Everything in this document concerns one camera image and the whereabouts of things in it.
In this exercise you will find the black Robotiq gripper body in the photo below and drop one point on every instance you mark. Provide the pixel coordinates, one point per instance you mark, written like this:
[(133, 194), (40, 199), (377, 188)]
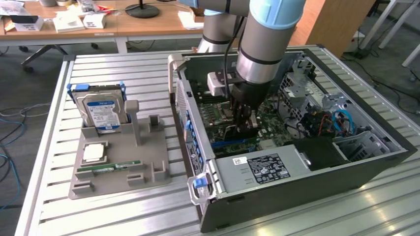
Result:
[(251, 93)]

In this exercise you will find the low-profile graphics card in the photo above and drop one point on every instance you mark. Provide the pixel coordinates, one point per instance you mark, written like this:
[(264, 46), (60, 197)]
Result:
[(244, 134)]

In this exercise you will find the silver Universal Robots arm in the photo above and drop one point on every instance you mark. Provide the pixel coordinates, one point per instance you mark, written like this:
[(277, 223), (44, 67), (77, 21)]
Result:
[(263, 49)]

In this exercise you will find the CPU socket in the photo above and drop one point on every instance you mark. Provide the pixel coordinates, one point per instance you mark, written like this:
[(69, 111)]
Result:
[(223, 111)]

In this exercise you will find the empty black RAM slot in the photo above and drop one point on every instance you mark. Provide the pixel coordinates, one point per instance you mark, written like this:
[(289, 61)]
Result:
[(215, 101)]

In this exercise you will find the green motherboard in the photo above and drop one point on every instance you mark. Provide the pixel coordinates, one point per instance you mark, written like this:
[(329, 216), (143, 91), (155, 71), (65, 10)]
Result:
[(272, 130)]

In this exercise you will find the long PCIe expansion slot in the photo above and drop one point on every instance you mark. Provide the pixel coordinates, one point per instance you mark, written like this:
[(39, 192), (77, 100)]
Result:
[(225, 143)]

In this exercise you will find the black case lock latch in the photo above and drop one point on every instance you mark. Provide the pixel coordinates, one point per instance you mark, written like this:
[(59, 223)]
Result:
[(189, 94)]

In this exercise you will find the silver metal drive cage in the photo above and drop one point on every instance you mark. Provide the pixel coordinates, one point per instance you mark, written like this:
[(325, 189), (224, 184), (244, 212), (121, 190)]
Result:
[(301, 110)]

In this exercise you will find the black power connector bundle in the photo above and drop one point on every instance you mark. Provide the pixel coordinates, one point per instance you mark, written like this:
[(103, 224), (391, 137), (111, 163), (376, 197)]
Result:
[(311, 123)]

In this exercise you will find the grey power supply unit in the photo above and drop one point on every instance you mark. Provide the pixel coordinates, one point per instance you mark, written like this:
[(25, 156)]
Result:
[(229, 172)]

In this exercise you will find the blue case release latch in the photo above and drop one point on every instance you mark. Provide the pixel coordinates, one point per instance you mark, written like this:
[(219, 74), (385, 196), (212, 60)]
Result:
[(199, 183)]

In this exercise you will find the white booklet stack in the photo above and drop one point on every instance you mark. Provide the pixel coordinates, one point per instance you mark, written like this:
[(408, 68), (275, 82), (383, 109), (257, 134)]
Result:
[(189, 23)]

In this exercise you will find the black open PC case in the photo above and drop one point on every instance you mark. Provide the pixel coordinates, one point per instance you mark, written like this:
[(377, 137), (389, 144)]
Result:
[(295, 196)]

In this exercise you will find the brown cardboard box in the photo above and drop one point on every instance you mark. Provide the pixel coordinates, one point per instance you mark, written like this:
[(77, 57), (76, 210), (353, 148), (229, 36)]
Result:
[(196, 12)]

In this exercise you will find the grey plastic parts rack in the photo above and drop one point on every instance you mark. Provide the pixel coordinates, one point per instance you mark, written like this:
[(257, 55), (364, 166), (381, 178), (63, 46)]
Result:
[(131, 157)]

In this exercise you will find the black power strip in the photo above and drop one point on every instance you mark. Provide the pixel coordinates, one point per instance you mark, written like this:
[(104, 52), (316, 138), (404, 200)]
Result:
[(360, 54)]

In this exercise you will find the silver disk bay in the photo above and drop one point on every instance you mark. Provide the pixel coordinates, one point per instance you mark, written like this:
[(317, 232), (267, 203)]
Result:
[(364, 147)]

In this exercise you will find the white electrical box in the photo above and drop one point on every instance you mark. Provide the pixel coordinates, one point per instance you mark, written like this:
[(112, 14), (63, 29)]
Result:
[(357, 37)]

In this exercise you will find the hard disk with blue carrier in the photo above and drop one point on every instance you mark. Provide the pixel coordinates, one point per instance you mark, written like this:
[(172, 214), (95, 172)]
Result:
[(101, 113)]

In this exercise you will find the wooden cabinet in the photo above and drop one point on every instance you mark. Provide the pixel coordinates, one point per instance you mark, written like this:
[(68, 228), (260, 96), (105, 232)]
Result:
[(348, 24)]

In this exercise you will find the wooden office desk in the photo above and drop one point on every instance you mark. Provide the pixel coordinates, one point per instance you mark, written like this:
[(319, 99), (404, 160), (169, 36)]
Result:
[(43, 36), (147, 27)]

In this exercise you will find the green RAM stick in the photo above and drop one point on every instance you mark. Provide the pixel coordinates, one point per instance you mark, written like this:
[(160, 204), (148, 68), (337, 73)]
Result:
[(108, 167)]

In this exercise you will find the silver CPU chip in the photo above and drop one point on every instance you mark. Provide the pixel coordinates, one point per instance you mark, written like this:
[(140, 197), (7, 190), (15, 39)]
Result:
[(93, 152)]

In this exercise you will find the black lamp base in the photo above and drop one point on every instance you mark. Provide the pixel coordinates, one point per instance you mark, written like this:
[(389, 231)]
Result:
[(140, 12)]

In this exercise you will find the white carton with label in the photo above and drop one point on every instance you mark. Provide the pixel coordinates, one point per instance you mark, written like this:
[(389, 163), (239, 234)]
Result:
[(93, 23)]

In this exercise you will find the white open packaging tray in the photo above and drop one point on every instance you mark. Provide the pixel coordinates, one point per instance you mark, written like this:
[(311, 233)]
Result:
[(67, 27)]

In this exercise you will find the tape roll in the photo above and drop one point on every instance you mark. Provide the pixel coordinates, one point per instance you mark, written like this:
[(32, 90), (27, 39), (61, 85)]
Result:
[(64, 3)]

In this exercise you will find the white labelled box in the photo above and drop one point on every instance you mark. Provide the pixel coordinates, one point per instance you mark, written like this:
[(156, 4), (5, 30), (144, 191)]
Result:
[(29, 27)]

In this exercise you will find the grey cup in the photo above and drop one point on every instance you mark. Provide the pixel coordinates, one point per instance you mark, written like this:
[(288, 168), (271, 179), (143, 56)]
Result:
[(48, 3)]

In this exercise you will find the black device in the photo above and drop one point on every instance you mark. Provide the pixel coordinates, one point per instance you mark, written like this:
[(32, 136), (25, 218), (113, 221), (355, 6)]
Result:
[(23, 19)]

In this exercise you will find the pile of papers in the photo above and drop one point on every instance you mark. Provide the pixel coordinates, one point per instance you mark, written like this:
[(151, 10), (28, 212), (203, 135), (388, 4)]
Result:
[(11, 8)]

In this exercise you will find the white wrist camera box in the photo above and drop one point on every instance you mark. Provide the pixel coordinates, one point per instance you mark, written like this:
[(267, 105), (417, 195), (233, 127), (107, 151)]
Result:
[(216, 84)]

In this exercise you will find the white metal desk frame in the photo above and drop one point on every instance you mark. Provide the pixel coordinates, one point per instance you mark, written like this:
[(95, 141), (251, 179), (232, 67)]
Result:
[(377, 24)]

